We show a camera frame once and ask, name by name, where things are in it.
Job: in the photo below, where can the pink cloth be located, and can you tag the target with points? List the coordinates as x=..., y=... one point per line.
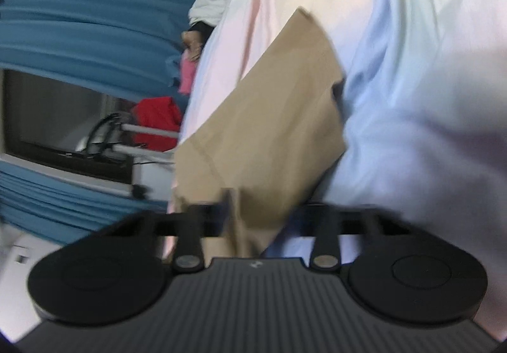
x=187, y=74

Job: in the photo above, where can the narrow blue curtain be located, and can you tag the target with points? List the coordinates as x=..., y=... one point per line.
x=71, y=206

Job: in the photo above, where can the brown patterned cloth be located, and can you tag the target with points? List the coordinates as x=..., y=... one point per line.
x=193, y=45

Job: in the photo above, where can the tan t-shirt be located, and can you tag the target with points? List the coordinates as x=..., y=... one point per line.
x=269, y=131

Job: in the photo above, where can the dark framed window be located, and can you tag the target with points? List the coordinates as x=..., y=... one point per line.
x=51, y=115

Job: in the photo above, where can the red garment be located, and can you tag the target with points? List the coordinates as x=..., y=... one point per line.
x=158, y=119

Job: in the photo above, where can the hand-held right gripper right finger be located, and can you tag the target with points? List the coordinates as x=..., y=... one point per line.
x=317, y=222

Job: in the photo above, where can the pastel tie-dye blanket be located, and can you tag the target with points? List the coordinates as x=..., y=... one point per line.
x=416, y=60

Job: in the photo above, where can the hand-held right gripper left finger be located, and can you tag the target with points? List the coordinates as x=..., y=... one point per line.
x=214, y=224

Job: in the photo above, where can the wide blue curtain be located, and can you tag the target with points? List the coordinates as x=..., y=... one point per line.
x=91, y=0

